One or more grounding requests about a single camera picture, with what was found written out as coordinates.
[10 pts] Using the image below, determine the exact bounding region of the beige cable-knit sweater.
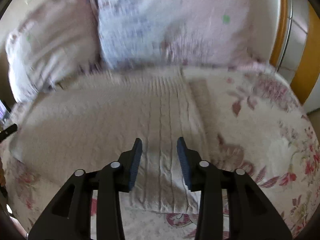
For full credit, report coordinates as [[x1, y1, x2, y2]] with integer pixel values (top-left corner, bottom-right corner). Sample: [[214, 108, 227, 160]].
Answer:
[[9, 68, 208, 213]]

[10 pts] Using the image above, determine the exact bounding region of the dark monitor screen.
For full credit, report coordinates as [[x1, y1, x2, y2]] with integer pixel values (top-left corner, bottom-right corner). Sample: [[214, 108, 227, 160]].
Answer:
[[0, 100, 11, 129]]

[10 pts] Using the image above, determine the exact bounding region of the floral bed quilt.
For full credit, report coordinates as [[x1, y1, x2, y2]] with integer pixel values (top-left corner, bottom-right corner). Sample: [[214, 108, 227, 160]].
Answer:
[[1, 67, 319, 239]]

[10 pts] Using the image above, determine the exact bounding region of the left floral pink pillow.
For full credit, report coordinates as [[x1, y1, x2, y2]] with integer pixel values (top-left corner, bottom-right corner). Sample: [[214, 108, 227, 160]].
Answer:
[[5, 0, 100, 102]]

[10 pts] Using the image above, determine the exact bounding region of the floral pink pillow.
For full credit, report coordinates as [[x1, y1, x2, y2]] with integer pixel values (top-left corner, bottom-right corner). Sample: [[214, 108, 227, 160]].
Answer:
[[91, 0, 280, 70], [5, 0, 100, 102]]

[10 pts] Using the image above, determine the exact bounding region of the right floral pink pillow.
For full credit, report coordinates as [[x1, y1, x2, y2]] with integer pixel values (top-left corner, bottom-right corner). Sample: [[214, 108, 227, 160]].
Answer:
[[91, 0, 280, 70]]

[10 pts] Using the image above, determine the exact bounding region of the wooden headboard frame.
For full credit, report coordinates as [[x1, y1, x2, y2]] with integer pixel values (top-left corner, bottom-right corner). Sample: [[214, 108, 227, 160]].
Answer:
[[270, 0, 319, 112]]

